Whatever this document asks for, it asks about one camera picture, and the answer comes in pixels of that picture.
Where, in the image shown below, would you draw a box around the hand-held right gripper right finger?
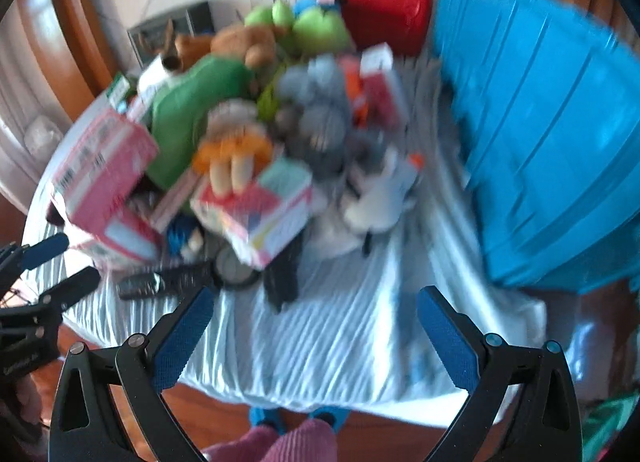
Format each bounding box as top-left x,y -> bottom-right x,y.
416,285 -> 585,462

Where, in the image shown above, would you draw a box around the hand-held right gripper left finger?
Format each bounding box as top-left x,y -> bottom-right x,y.
48,286 -> 216,462

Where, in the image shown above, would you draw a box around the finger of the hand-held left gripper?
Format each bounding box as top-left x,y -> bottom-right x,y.
22,233 -> 70,270
37,266 -> 101,313

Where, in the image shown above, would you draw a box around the white plush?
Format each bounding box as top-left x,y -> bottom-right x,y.
340,149 -> 426,235

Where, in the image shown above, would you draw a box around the blue plastic crate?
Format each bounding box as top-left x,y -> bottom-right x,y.
431,0 -> 640,293

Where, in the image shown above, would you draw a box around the person's left hand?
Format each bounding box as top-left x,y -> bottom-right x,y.
15,376 -> 45,430

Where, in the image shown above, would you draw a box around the black remote control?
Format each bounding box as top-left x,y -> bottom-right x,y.
117,262 -> 221,300

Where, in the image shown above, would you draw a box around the small pink box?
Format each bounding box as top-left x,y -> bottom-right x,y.
65,204 -> 163,268

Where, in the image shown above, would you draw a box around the round grey tin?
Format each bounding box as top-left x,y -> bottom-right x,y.
215,244 -> 258,290

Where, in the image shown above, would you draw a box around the large pink box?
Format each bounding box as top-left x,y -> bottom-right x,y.
50,109 -> 158,233

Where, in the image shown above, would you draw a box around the light blue cloth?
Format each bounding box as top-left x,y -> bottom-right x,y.
22,42 -> 548,423

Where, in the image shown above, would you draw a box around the clear plastic bag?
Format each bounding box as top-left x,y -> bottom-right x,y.
22,112 -> 66,158

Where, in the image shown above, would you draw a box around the person's blue slipper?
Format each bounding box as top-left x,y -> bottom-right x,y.
307,406 -> 351,430
247,407 -> 286,435

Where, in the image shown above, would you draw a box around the white and pink box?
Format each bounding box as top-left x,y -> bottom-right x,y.
190,159 -> 326,270

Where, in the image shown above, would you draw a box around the person's pink trousers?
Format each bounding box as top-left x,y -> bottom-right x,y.
200,419 -> 338,462

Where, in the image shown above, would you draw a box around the small green box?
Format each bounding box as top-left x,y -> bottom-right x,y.
107,73 -> 133,110

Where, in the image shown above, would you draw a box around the green cloth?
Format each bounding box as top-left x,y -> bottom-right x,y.
582,389 -> 640,462

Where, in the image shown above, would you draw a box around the white paper roll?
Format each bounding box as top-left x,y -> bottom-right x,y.
136,54 -> 183,98

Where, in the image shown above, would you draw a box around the doll with orange scarf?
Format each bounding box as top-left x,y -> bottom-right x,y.
192,98 -> 275,195

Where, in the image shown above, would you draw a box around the green flat plush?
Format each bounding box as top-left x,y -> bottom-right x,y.
150,56 -> 256,190

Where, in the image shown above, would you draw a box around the red box with white tag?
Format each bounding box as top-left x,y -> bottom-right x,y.
359,43 -> 408,128

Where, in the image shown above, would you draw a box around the grey mouse plush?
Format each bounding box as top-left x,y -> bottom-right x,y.
275,54 -> 351,175

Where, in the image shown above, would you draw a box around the orange plush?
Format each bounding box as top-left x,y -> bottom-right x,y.
345,59 -> 371,125

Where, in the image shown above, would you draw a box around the dark green gift box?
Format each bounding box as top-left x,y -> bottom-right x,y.
127,1 -> 216,63

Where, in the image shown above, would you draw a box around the brown teddy bear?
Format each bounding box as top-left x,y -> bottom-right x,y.
175,24 -> 278,68

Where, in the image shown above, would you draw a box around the green frog plush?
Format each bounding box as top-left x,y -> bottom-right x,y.
244,0 -> 353,55

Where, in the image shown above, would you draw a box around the red toy suitcase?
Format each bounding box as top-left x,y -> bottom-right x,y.
314,0 -> 433,57

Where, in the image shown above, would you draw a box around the blue and pink plush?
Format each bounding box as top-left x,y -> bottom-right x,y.
294,0 -> 341,18

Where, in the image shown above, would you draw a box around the curved wooden wall trim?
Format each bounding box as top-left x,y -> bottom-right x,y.
10,0 -> 108,108

